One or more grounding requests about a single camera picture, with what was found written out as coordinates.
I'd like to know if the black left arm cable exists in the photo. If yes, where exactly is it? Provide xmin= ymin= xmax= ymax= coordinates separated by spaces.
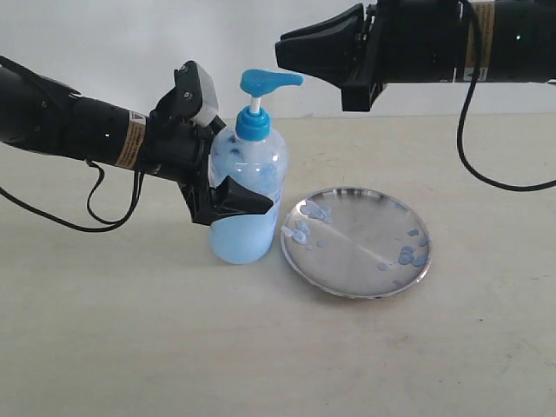
xmin=0 ymin=56 xmax=149 ymax=233

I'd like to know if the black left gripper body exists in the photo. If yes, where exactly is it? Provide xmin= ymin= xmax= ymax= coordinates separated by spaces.
xmin=142 ymin=90 xmax=217 ymax=226

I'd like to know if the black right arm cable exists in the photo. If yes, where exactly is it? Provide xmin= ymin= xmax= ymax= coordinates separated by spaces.
xmin=456 ymin=0 xmax=556 ymax=192

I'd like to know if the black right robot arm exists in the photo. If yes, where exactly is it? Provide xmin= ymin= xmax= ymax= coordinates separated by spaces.
xmin=275 ymin=1 xmax=555 ymax=112

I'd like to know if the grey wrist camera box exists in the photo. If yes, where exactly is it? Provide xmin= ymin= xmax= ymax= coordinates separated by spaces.
xmin=171 ymin=60 xmax=219 ymax=128

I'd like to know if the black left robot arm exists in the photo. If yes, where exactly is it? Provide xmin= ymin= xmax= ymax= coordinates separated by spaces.
xmin=1 ymin=57 xmax=274 ymax=233

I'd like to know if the round stainless steel plate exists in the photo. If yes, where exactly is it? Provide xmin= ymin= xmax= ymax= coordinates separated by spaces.
xmin=280 ymin=186 xmax=433 ymax=299

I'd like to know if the blue pump soap bottle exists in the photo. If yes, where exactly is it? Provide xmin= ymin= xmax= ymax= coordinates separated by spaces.
xmin=208 ymin=69 xmax=303 ymax=264

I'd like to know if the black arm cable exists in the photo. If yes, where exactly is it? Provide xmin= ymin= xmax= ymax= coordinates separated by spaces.
xmin=0 ymin=56 xmax=149 ymax=233
xmin=456 ymin=0 xmax=556 ymax=192

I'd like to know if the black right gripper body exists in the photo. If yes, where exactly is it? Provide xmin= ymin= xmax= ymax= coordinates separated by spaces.
xmin=341 ymin=1 xmax=463 ymax=112

